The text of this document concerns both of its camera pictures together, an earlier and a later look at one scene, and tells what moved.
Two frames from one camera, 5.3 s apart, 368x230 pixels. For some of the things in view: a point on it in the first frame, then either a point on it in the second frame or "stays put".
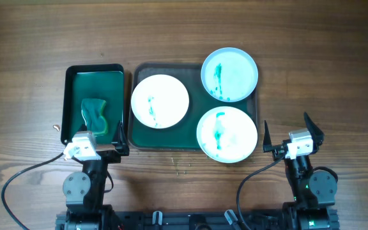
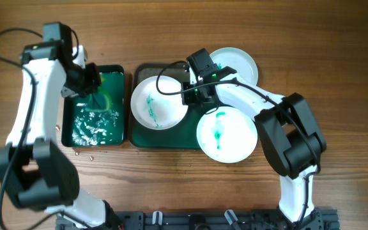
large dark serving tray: [183, 135] stays put
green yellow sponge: [93, 110] → [99, 102]
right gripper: [278, 150] → [187, 98]
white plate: [160, 101] stays put
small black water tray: [102, 82] stays put
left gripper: [112, 156] → [92, 82]
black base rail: [195, 220] stays put
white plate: [227, 134] stays put
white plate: [229, 74] stays put
